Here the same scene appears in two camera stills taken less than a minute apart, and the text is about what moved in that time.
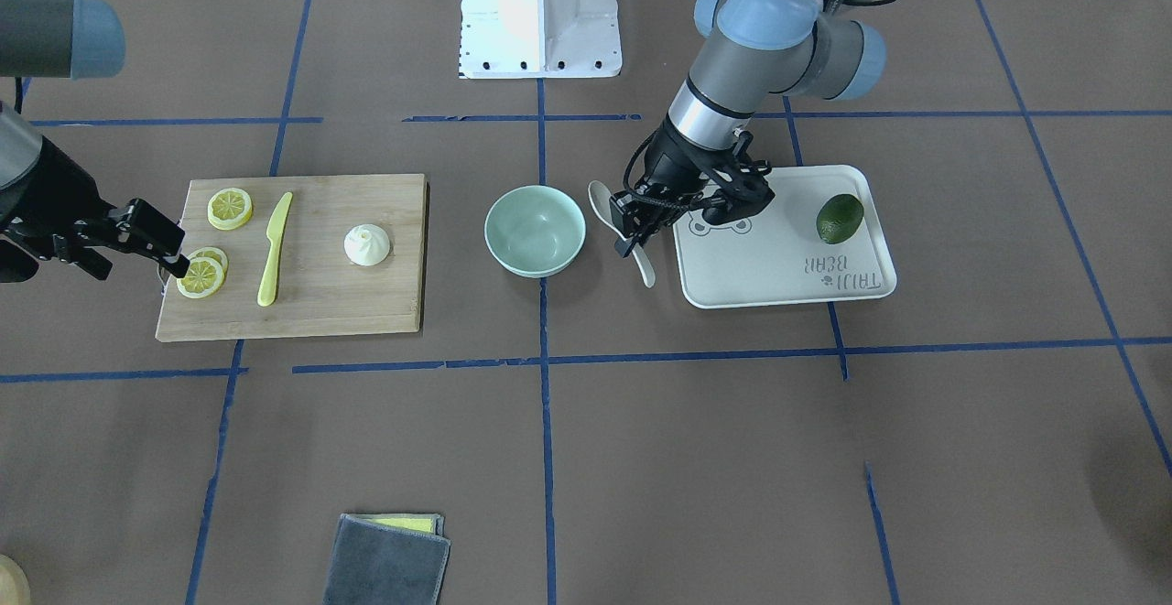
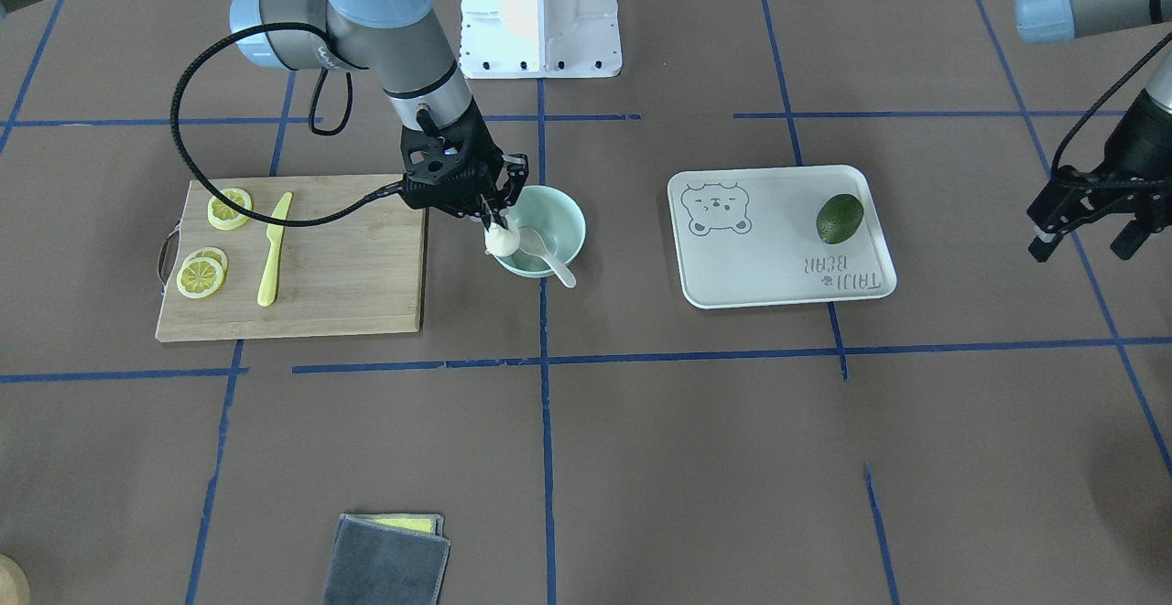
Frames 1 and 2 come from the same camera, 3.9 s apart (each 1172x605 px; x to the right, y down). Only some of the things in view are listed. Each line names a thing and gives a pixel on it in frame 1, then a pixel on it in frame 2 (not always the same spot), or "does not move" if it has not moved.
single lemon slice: [203, 278] does not move
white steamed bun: [366, 244] -> [500, 241]
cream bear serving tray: [820, 238] does not move
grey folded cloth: [388, 558] does not move
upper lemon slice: [230, 209] does not move
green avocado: [839, 217] does not move
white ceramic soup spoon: [602, 198] -> [532, 243]
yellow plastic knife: [275, 230] does not move
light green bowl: [534, 231] does not move
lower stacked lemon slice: [214, 253] does not move
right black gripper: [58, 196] -> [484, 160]
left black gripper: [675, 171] -> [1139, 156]
